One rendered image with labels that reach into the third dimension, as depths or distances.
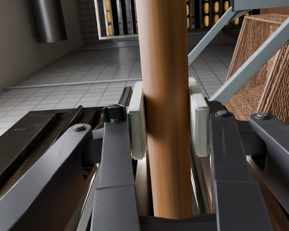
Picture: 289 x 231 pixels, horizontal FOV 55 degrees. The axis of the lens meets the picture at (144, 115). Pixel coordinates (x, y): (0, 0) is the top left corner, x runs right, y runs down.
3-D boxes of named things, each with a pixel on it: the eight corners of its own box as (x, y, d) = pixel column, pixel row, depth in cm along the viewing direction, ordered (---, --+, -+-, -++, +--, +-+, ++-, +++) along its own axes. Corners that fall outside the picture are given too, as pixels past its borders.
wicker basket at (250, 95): (314, 139, 117) (247, 143, 119) (265, 96, 169) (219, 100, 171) (334, 17, 98) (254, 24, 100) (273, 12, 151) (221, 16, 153)
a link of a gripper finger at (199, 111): (195, 107, 15) (209, 107, 15) (185, 77, 21) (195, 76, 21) (196, 157, 16) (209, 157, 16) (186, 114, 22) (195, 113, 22)
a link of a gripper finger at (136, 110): (145, 160, 16) (131, 161, 16) (148, 116, 22) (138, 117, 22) (140, 111, 15) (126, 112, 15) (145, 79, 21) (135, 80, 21)
